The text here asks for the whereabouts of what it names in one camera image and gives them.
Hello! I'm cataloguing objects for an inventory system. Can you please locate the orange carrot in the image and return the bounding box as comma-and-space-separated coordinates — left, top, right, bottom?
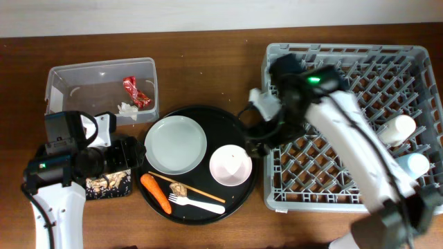
140, 174, 172, 214

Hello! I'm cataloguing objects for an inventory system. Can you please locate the white tissue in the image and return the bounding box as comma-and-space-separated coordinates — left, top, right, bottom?
117, 102, 138, 121

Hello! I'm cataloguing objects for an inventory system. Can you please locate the grey plate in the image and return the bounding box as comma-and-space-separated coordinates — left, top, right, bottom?
145, 116, 207, 175

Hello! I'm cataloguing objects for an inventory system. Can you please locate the brown food scrap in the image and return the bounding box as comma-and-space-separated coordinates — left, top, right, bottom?
170, 182, 188, 197

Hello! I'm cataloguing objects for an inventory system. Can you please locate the pink bowl with scraps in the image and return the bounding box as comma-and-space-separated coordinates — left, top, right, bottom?
209, 145, 253, 187

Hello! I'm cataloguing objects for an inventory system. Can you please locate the red snack wrapper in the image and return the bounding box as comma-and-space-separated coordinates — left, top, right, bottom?
123, 76, 151, 109

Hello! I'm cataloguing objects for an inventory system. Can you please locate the white plastic fork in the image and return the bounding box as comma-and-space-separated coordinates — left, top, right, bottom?
168, 194, 226, 214

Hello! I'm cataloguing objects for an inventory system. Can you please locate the wooden chopstick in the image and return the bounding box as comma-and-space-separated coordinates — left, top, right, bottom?
148, 171, 226, 203

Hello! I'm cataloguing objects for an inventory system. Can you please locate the white cup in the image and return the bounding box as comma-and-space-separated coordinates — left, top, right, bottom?
379, 115, 417, 147

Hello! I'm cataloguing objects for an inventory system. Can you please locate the light blue cup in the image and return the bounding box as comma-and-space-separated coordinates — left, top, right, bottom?
395, 153, 430, 179

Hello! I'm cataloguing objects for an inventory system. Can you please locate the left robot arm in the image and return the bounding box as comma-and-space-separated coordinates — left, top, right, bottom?
21, 111, 146, 248

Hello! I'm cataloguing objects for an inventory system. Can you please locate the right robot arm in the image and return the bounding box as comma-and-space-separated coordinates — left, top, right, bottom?
244, 54, 442, 248

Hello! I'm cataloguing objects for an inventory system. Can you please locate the grey dishwasher rack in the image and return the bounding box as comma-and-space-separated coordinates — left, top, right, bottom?
262, 43, 442, 212

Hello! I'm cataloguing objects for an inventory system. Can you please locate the rice and nutshell scraps pile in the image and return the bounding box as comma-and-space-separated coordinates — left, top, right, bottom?
85, 169, 133, 201

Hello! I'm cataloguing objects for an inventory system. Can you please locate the black rectangular tray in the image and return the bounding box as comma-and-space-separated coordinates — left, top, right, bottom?
84, 134, 134, 201

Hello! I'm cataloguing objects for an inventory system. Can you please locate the clear plastic bin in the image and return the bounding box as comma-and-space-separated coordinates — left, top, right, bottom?
45, 57, 159, 126

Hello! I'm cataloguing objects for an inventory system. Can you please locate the round black tray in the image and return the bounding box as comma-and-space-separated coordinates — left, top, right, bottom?
136, 106, 258, 225

